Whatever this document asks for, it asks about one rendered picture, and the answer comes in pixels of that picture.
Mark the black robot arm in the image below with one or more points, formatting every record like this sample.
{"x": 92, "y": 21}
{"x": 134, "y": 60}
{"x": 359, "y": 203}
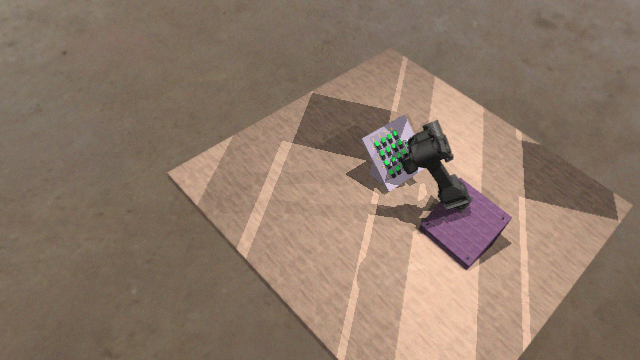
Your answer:
{"x": 427, "y": 149}

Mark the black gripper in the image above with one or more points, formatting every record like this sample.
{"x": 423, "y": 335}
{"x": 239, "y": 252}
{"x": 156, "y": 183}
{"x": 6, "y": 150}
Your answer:
{"x": 409, "y": 166}

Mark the grey switch panel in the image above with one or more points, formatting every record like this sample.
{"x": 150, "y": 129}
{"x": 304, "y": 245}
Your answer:
{"x": 386, "y": 147}

